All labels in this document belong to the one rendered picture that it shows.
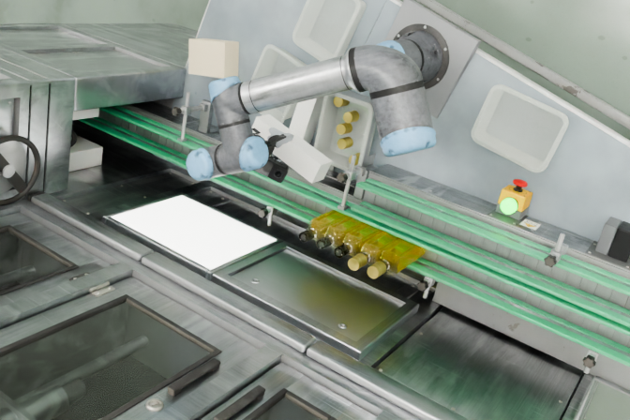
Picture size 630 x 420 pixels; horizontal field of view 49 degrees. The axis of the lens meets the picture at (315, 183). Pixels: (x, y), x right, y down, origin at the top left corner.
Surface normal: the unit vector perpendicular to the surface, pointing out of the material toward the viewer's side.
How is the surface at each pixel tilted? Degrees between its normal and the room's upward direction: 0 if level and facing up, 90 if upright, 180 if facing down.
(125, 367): 90
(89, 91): 90
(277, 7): 0
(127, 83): 90
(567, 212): 0
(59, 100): 90
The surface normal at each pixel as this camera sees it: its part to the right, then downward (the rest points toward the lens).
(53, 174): 0.82, 0.34
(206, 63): -0.54, 0.19
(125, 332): 0.19, -0.92
